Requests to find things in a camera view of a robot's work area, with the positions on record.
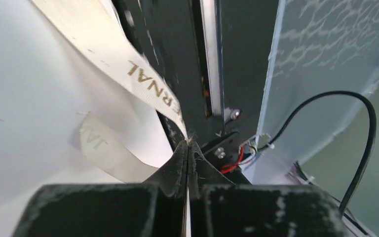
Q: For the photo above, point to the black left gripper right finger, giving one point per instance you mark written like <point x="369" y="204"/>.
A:
<point x="222" y="208"/>

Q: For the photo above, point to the black mounting rail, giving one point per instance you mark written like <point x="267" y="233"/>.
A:
<point x="213" y="54"/>

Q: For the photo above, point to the cream ribbon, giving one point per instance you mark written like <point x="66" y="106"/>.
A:
<point x="90" y="29"/>

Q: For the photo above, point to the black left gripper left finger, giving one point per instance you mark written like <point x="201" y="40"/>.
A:
<point x="154" y="208"/>

